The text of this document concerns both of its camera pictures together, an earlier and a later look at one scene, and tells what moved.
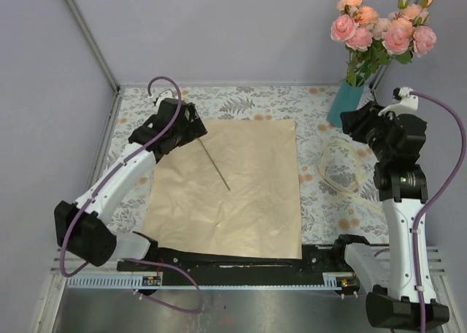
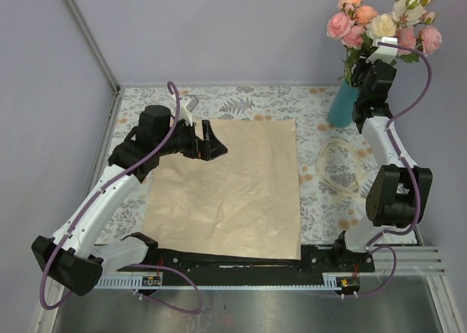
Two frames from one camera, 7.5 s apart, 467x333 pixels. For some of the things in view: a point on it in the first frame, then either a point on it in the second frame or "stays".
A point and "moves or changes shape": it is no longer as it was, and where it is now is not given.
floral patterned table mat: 339,199 stays
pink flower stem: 424,39 moves or changes shape
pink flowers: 214,163 → 406,13
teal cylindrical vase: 347,99 stays
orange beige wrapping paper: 232,190 stays
